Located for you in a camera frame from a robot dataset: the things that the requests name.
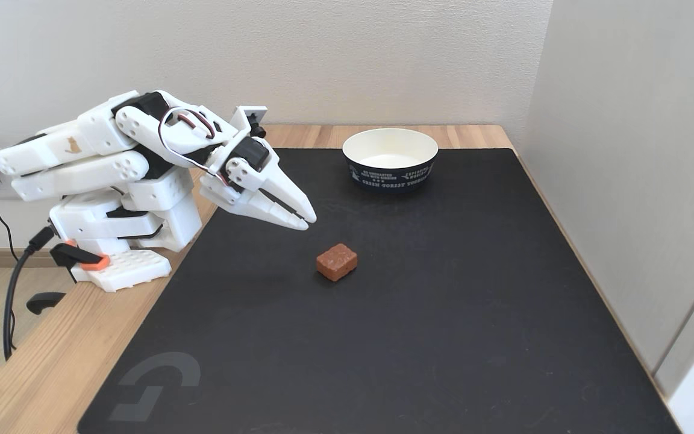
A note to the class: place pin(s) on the brown block toy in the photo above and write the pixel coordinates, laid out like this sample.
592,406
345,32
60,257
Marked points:
336,261

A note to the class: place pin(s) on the white and navy paper bowl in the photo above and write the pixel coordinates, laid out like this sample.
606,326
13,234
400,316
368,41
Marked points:
390,172

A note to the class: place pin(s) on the black and orange clamp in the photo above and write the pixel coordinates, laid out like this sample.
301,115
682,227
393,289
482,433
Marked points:
76,256

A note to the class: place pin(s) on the black desk mat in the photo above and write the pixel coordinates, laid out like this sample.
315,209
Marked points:
443,301

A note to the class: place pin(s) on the white gripper camera mount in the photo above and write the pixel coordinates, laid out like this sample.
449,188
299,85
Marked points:
244,119

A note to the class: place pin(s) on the white wall outlet plate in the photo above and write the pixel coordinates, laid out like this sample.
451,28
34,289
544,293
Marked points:
5,190

